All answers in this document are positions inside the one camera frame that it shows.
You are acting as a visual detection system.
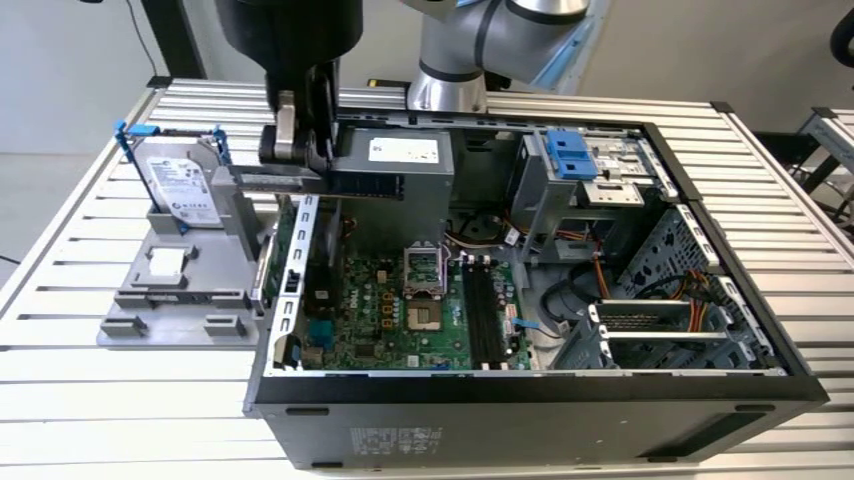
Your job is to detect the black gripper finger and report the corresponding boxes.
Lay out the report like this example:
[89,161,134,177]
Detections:
[257,60,341,176]

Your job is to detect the RAM stick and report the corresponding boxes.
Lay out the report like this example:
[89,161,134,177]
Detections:
[224,165,405,202]

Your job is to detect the black RAM slot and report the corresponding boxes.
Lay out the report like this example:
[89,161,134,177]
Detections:
[472,255,495,371]
[481,255,504,371]
[491,255,513,371]
[463,255,485,371]

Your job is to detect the grey power supply unit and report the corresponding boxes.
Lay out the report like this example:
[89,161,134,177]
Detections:
[331,127,456,254]

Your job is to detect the green graphics card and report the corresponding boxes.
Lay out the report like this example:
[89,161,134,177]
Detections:
[249,192,300,321]

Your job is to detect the hard disk in blue carrier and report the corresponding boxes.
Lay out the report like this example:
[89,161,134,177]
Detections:
[112,119,232,234]

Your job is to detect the metal socket cover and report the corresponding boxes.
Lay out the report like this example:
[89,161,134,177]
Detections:
[401,243,447,300]

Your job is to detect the grey drive cage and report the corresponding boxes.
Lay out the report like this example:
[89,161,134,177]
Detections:
[511,127,672,264]

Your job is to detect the silver CPU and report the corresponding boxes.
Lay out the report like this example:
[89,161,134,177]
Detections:
[149,248,185,276]

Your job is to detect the grey parts rack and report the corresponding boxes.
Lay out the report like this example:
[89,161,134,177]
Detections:
[96,167,279,349]

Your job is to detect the blue drive latch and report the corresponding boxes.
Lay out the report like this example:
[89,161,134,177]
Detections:
[543,129,597,181]

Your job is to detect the CPU socket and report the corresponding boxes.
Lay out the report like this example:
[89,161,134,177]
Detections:
[404,297,447,334]

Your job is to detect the green motherboard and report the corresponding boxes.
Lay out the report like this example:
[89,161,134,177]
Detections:
[303,252,535,372]

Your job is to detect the perforated grey disk bay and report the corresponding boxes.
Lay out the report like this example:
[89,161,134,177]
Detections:
[552,202,779,372]

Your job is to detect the black PC case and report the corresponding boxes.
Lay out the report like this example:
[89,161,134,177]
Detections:
[240,107,832,471]

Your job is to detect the black stand post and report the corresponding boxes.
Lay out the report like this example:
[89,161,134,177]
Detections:
[136,0,209,81]

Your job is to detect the yellow white black wire bundle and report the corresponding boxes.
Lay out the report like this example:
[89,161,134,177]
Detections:
[444,213,523,251]

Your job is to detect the wire locking lever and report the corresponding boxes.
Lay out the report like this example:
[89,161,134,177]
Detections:
[440,248,463,304]

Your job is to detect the orange red yellow power wires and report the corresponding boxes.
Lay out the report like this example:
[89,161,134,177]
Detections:
[499,217,596,247]

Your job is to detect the thick black cable loop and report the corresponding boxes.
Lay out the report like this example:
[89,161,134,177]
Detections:
[537,267,601,329]

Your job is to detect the black cable with blue plug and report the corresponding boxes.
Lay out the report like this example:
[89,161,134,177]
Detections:
[509,314,575,336]

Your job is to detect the thin orange wire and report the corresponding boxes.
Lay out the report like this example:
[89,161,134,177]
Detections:
[591,243,612,301]

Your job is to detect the orange yellow red wire loop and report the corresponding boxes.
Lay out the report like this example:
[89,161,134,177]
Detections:
[684,271,720,335]

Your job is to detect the black hose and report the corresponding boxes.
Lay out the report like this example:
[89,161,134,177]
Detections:
[824,7,854,69]

